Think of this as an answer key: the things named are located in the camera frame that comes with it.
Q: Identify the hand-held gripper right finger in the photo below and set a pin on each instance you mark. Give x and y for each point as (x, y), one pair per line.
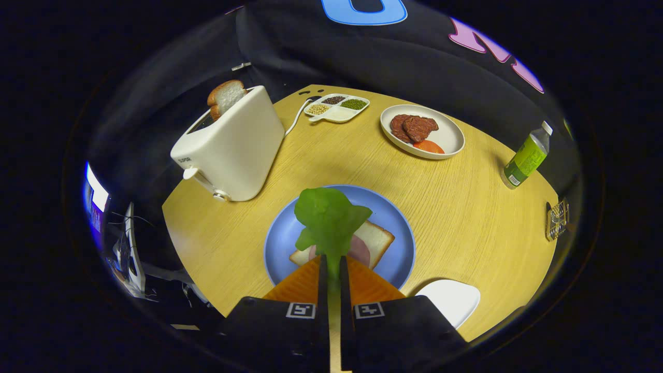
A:
(346, 311)

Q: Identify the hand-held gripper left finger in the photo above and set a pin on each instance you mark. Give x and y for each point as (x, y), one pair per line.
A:
(323, 311)

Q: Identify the green lettuce leaf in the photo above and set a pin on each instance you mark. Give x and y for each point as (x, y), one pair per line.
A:
(329, 217)

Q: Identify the toasted bread slice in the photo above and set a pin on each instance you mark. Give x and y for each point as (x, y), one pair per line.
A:
(228, 96)

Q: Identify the pink ham slice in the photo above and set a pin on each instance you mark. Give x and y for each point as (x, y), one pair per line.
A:
(360, 251)

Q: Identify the blue plate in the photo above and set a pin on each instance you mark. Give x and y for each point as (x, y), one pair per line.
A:
(393, 248)

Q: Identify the white bread slice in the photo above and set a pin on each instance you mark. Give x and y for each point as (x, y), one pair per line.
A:
(378, 239)

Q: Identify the white oval plate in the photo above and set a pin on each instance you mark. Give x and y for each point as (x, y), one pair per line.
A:
(450, 303)

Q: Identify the red tomato slice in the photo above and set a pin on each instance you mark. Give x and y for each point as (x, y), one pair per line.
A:
(429, 147)

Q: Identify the white toaster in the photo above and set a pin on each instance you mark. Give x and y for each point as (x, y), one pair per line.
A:
(233, 150)

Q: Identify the brown meat patty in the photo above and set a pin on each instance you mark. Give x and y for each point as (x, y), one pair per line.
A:
(420, 127)
(397, 128)

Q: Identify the white divided bean tray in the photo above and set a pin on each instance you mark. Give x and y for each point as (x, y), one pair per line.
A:
(339, 114)

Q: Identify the white plate with meat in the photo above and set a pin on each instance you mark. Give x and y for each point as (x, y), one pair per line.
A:
(450, 132)

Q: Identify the clear glass holder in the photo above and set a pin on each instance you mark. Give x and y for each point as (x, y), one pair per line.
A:
(558, 220)

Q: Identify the green label plastic bottle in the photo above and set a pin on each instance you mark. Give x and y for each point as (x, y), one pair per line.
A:
(525, 158)

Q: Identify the bright screen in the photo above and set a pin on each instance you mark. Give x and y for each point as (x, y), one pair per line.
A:
(97, 194)

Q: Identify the white cloth clip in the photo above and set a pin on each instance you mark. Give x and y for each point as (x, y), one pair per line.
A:
(241, 66)

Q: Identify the white curved frame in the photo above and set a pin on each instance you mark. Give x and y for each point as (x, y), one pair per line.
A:
(133, 254)

